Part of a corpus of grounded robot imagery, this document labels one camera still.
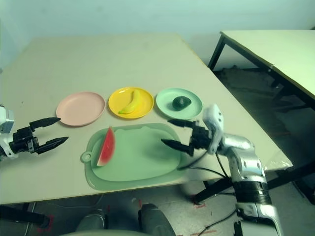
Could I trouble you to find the yellow round plate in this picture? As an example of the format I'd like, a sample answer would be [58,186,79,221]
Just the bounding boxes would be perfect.
[108,86,155,120]

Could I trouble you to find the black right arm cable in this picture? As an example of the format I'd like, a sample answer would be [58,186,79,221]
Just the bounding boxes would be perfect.
[178,152,232,177]

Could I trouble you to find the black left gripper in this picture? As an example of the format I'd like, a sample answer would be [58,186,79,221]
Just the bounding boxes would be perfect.
[12,117,69,155]

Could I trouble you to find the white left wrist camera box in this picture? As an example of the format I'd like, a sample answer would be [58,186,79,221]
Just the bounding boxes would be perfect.
[0,106,15,160]

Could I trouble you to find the grey robot left leg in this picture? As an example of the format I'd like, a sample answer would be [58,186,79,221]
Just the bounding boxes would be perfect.
[75,208,108,233]

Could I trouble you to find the mint green round plate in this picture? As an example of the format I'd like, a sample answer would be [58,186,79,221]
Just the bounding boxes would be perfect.
[155,87,203,119]

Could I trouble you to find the beige side table black frame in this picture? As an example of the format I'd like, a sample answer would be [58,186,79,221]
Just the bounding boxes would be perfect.
[208,29,315,109]

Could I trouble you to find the white floor cable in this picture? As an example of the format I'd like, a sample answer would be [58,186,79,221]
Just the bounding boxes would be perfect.
[46,194,104,209]

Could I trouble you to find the dark green avocado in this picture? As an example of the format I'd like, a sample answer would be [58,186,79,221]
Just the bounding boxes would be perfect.
[171,96,192,111]

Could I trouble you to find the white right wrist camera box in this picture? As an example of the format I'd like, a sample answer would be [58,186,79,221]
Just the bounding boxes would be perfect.
[201,103,225,155]

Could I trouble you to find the clear plastic bag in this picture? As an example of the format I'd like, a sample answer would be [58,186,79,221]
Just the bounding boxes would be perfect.
[265,151,293,172]

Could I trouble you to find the yellow toy banana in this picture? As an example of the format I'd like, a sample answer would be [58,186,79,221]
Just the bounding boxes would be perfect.
[118,89,141,115]

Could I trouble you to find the red watermelon slice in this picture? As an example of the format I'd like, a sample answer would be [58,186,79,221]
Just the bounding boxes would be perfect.
[96,126,116,168]

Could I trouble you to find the grey robot leg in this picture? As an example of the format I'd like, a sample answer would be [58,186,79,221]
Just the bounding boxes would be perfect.
[137,203,174,236]
[75,208,108,233]

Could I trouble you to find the black table frame foot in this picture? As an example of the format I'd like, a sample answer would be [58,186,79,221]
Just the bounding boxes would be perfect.
[0,205,50,227]
[191,167,315,205]

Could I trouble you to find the grey robot torso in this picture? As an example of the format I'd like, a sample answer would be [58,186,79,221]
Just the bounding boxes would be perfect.
[59,230,138,236]

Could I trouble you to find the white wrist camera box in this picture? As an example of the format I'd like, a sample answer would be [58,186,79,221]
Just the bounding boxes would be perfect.
[201,103,225,155]
[0,106,15,160]

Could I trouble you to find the grey robot right leg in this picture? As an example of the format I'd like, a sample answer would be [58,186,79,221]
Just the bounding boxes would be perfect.
[137,203,174,236]

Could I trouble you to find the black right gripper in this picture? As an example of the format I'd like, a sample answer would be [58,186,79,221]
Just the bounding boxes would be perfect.
[160,118,214,157]

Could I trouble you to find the pink round plate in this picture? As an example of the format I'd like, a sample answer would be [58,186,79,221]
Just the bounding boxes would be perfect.
[56,91,106,127]

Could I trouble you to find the green cutting board mat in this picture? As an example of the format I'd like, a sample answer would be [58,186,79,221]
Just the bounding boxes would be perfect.
[81,122,191,192]

